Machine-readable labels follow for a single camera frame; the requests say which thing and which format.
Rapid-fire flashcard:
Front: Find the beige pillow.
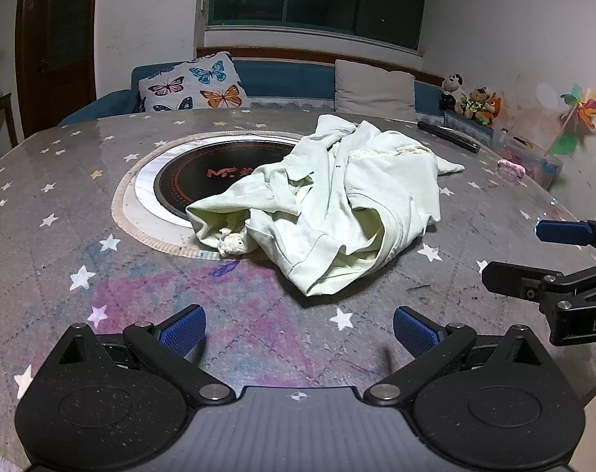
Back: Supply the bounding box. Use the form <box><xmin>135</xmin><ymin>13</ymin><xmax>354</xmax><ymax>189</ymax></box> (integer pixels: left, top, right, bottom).
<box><xmin>334</xmin><ymin>59</ymin><xmax>417</xmax><ymax>121</ymax></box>

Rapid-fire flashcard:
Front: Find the brown bear plush toy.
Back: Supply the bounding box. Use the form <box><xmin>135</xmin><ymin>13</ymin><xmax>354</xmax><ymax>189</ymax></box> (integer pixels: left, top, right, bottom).
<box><xmin>462</xmin><ymin>86</ymin><xmax>493</xmax><ymax>126</ymax></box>

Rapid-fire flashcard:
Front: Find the butterfly print pillow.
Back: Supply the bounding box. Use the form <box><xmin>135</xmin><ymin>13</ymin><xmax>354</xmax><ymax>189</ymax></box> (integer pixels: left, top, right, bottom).
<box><xmin>138</xmin><ymin>52</ymin><xmax>245</xmax><ymax>113</ymax></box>

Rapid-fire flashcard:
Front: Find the panda plush toy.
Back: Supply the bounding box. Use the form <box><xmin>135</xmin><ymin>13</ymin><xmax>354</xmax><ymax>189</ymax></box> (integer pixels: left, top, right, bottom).
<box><xmin>439</xmin><ymin>72</ymin><xmax>466</xmax><ymax>114</ymax></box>

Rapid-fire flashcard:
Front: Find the colourful pinwheel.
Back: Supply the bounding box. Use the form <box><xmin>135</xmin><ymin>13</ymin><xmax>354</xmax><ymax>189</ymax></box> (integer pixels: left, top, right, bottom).
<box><xmin>548</xmin><ymin>83</ymin><xmax>596</xmax><ymax>155</ymax></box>

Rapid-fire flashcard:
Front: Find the clear plastic storage box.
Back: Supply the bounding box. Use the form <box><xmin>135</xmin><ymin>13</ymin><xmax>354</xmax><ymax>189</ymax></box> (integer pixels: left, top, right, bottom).
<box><xmin>495</xmin><ymin>130</ymin><xmax>564</xmax><ymax>188</ymax></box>

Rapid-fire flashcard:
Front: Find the long black remote control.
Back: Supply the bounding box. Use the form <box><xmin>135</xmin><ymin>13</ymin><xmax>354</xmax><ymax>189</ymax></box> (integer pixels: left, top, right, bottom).
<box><xmin>417</xmin><ymin>120</ymin><xmax>480</xmax><ymax>153</ymax></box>

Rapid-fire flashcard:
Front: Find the round black induction cooktop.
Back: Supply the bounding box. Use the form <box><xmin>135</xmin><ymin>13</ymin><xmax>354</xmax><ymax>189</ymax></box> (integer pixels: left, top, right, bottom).
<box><xmin>153</xmin><ymin>138</ymin><xmax>304</xmax><ymax>222</ymax></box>

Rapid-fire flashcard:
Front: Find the blue sofa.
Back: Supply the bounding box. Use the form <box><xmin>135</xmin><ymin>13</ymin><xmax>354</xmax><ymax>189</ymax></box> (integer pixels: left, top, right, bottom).
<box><xmin>57</xmin><ymin>56</ymin><xmax>495</xmax><ymax>143</ymax></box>

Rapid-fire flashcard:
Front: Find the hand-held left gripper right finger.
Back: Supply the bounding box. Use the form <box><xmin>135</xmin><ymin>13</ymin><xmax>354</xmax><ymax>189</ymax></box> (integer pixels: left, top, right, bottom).
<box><xmin>363</xmin><ymin>306</ymin><xmax>542</xmax><ymax>408</ymax></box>

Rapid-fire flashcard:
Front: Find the orange fox plush toy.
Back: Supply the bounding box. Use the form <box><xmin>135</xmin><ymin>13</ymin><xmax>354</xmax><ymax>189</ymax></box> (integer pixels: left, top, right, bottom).
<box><xmin>484</xmin><ymin>92</ymin><xmax>503</xmax><ymax>124</ymax></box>

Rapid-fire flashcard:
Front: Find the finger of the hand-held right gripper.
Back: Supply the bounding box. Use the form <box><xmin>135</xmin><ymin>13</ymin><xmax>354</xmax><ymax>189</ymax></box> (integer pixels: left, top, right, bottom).
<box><xmin>535</xmin><ymin>214</ymin><xmax>596</xmax><ymax>257</ymax></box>
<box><xmin>481</xmin><ymin>260</ymin><xmax>596</xmax><ymax>348</ymax></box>

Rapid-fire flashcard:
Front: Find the pale green shirt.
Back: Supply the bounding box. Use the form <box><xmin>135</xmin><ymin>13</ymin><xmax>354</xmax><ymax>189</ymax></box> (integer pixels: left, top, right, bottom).
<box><xmin>186</xmin><ymin>114</ymin><xmax>465</xmax><ymax>297</ymax></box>

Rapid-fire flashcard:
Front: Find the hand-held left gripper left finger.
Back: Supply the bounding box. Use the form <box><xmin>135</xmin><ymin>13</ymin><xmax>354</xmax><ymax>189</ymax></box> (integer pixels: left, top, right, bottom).
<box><xmin>61</xmin><ymin>305</ymin><xmax>235</xmax><ymax>408</ymax></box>

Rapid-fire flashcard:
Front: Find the dark wooden door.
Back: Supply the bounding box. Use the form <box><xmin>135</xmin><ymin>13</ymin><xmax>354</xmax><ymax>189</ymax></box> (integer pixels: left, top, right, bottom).
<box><xmin>15</xmin><ymin>0</ymin><xmax>99</xmax><ymax>138</ymax></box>

